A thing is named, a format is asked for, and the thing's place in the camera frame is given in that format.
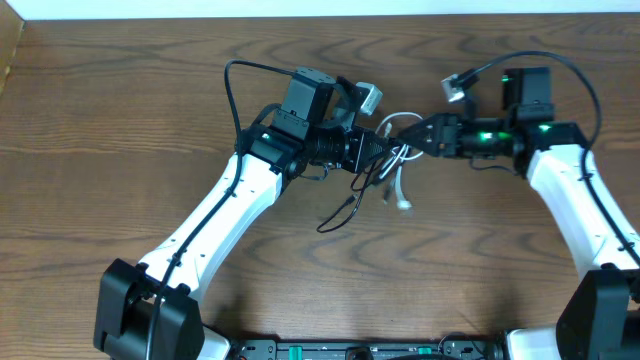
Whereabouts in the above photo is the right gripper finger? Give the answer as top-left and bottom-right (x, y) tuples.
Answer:
(397, 135), (440, 156)
(397, 115), (437, 139)

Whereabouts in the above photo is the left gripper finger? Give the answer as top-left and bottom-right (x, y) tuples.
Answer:
(364, 147), (393, 173)
(367, 131), (394, 150)

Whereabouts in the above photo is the white USB cable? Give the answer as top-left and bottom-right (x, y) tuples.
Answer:
(374, 111), (426, 211)

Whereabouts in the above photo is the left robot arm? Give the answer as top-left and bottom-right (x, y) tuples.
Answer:
(93, 67), (390, 359)

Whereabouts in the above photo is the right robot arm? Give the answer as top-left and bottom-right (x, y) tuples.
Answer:
(398, 67), (639, 359)

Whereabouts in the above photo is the right camera cable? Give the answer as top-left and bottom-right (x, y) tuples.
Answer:
(457, 50), (640, 251)

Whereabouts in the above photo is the camera cable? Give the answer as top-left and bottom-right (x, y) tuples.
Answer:
(144, 59), (296, 360)
(457, 50), (640, 251)

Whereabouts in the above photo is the left camera cable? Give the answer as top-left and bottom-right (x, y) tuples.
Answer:
(144, 59), (296, 360)

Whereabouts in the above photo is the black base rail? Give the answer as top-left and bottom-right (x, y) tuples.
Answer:
(226, 334), (509, 360)

